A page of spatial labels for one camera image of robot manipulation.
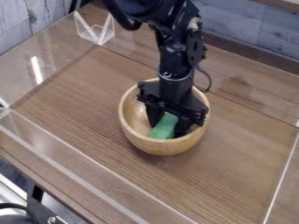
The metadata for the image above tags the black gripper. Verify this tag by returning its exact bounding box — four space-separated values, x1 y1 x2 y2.
136 78 209 137

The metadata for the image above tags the green rectangular stick block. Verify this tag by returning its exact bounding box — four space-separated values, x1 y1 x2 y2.
146 113 177 139

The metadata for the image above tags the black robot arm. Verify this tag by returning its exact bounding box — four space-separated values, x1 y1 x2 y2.
102 0 209 137

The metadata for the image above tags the wooden bowl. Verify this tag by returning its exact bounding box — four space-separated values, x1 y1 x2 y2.
117 85 210 156

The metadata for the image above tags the clear acrylic tray wall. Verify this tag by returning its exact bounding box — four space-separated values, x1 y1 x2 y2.
0 103 197 224

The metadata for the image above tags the clear acrylic corner bracket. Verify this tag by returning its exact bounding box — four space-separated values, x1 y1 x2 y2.
73 11 114 46

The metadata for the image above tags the black metal table frame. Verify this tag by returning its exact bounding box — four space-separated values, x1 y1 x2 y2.
26 185 68 224

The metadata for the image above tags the black cable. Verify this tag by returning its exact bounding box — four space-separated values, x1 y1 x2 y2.
0 202 32 217

